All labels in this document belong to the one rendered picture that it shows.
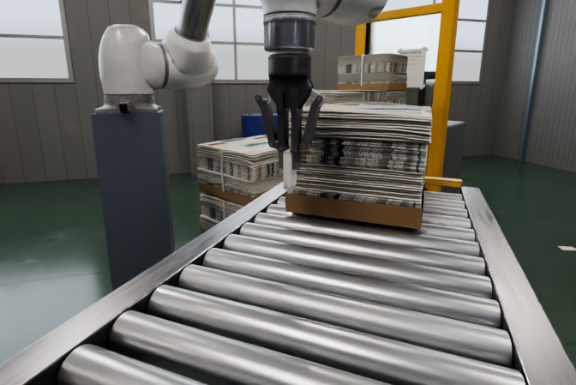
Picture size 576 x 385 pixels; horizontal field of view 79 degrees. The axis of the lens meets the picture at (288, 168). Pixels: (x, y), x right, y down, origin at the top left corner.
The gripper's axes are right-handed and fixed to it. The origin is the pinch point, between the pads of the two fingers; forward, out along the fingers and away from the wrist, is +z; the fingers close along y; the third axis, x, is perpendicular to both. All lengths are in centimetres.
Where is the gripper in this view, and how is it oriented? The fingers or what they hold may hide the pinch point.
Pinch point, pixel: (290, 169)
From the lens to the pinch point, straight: 64.4
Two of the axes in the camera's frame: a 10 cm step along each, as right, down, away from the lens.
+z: 0.0, 9.7, 2.2
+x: -3.6, 2.1, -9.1
